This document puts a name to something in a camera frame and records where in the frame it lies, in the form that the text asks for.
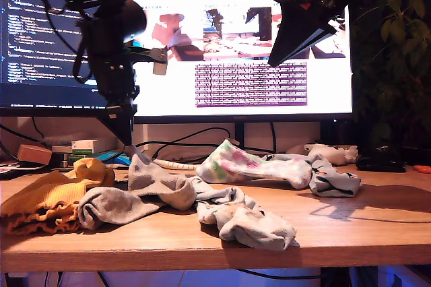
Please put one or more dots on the black monitor stand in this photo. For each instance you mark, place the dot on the black monitor stand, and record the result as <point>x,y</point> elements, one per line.
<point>239,132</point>

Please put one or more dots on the green leafy houseplant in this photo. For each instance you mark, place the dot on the green leafy houseplant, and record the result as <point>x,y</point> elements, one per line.
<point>397,64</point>

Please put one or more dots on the grey arm camera box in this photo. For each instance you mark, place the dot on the grey arm camera box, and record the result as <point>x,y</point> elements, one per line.
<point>160,64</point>

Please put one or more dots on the white and green box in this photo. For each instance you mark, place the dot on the white and green box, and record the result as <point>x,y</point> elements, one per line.
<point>82,147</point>

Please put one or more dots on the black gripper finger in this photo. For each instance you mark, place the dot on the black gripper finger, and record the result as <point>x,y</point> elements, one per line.
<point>123,125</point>
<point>296,27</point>
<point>320,39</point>

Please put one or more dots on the pale toucan print sock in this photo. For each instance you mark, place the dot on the pale toucan print sock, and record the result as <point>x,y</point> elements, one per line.
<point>256,229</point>
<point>333,182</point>

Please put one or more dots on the black flat object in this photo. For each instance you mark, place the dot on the black flat object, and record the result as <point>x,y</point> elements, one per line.
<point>380,164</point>

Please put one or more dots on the dark code monitor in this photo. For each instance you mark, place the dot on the dark code monitor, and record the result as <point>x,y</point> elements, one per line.
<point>27,64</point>

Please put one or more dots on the dark green box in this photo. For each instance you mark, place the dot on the dark green box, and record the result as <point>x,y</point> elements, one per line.
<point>75,160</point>

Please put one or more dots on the small orange object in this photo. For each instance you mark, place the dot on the small orange object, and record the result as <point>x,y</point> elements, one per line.
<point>422,169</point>

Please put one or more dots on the yellow ribbed frilly sock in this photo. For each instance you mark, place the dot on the yellow ribbed frilly sock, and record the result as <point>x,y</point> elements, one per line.
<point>91,169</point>
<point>43,199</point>

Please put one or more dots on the pastel tie-dye sock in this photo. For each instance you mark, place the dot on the pastel tie-dye sock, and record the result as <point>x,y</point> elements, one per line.
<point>242,165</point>

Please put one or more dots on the grey frilly cuff sock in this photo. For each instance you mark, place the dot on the grey frilly cuff sock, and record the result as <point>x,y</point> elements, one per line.
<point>107,206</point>
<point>158,182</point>

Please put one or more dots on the white screen monitor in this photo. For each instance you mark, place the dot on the white screen monitor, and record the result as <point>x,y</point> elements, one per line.
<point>256,85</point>

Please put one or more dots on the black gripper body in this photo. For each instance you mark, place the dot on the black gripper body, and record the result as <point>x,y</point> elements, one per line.
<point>118,85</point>

